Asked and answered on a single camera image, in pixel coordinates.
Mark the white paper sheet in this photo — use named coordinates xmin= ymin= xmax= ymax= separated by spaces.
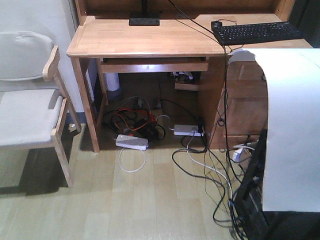
xmin=230 ymin=48 xmax=320 ymax=212

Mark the wooden desk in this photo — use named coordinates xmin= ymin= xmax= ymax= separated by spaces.
xmin=66 ymin=0 xmax=313 ymax=153

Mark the white power strip right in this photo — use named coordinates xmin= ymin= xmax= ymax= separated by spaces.
xmin=173 ymin=124 xmax=203 ymax=137

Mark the white power strip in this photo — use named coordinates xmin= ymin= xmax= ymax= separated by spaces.
xmin=115 ymin=134 xmax=149 ymax=151
xmin=173 ymin=124 xmax=203 ymax=137

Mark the white power strip left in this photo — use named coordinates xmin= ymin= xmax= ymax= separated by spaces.
xmin=115 ymin=134 xmax=149 ymax=151

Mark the wooden drawer cabinet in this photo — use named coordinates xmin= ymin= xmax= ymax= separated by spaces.
xmin=210 ymin=61 xmax=268 ymax=149

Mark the black monitor with stand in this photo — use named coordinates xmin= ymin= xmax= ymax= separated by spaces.
xmin=128 ymin=0 xmax=160 ymax=26

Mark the black computer keyboard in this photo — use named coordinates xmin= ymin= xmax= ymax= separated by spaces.
xmin=211 ymin=21 xmax=304 ymax=46

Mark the wooden chair with white cushion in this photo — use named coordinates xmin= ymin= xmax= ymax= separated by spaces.
xmin=0 ymin=31 xmax=82 ymax=187

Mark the orange cable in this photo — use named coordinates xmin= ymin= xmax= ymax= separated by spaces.
xmin=111 ymin=107 xmax=155 ymax=133

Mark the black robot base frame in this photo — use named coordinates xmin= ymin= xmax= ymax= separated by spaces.
xmin=229 ymin=129 xmax=320 ymax=240

